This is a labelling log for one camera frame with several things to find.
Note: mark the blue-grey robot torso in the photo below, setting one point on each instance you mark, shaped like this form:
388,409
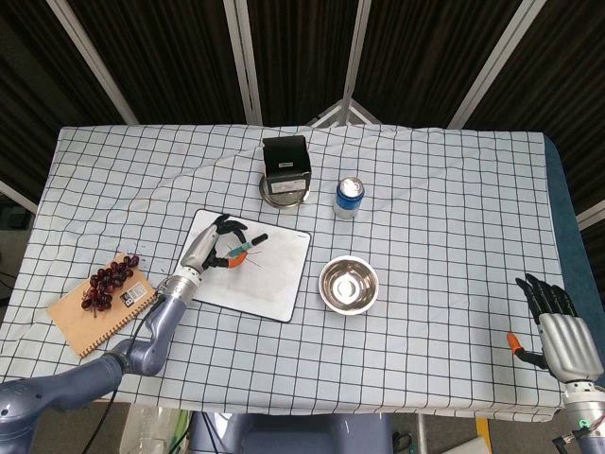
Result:
283,435

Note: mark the kraft spiral notebook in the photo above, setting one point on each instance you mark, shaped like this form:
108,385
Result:
85,326

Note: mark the white black-checked tablecloth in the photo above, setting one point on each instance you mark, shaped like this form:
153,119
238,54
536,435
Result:
425,236

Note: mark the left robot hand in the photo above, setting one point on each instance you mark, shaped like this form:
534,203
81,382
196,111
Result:
198,246

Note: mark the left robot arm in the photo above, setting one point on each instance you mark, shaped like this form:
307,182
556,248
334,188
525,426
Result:
160,331

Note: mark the blue table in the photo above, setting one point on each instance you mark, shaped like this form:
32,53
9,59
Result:
562,213

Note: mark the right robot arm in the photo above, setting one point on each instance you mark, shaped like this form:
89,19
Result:
588,425

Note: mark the white box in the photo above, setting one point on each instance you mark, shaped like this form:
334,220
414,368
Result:
472,447

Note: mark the green whiteboard marker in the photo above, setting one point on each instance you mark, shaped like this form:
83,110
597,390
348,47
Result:
246,247

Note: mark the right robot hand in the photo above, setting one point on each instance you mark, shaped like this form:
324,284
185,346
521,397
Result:
567,340

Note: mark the dark white-framed folding screen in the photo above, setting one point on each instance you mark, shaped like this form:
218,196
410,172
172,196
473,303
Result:
179,61

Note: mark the clear plastic bag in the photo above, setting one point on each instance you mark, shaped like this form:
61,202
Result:
151,430

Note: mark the black open cardboard box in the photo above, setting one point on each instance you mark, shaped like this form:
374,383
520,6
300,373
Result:
286,156

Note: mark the white dry-erase board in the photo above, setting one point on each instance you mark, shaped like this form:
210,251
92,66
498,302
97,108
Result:
279,279

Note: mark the blue and silver soda can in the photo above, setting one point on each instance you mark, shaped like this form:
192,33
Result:
347,203

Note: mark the white metal frame foot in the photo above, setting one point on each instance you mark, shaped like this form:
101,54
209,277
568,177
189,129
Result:
347,111

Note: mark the upright steel bowl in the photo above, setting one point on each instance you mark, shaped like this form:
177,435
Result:
350,286

